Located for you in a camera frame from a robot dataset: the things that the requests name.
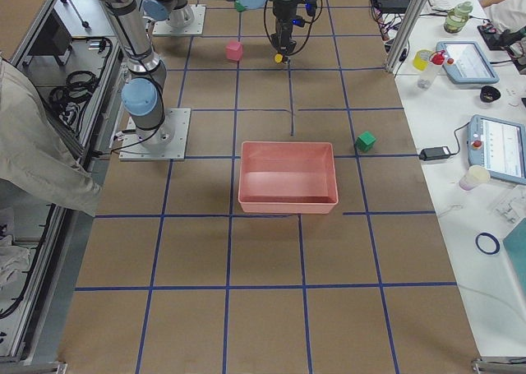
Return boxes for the black power adapter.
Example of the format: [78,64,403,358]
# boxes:
[418,146,452,161]

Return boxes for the yellow tape roll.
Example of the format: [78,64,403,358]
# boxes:
[413,49,433,72]

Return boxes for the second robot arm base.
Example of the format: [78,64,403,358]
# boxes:
[142,0,195,28]

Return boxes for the person in beige shirt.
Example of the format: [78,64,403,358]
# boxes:
[1,59,101,216]

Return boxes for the pink foam cube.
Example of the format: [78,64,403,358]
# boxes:
[225,40,243,62]

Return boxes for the aluminium frame post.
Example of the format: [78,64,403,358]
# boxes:
[384,0,427,73]

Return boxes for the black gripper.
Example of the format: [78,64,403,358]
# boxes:
[270,16,304,54]

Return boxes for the blue tape ring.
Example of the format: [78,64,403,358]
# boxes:
[475,233,501,255]

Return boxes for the green cube near bin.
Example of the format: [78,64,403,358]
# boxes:
[355,131,376,152]

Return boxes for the teach pendant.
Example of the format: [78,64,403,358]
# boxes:
[467,114,525,185]
[436,41,500,85]

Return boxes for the green foam cube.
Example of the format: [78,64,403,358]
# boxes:
[234,1,246,12]

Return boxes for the teach pendant lower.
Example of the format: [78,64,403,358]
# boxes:
[467,114,525,185]

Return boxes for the green water bottle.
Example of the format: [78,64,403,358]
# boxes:
[443,1,473,34]

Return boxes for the teach pendant upper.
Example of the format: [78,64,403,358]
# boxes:
[436,41,500,85]

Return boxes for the pink plastic bin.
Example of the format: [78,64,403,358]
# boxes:
[238,141,339,215]

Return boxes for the clear plastic cup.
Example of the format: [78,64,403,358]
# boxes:
[459,165,491,191]

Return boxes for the clear spray bottle red cap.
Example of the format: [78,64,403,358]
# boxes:
[417,49,448,90]

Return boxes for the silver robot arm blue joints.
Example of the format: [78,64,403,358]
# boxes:
[72,0,303,143]

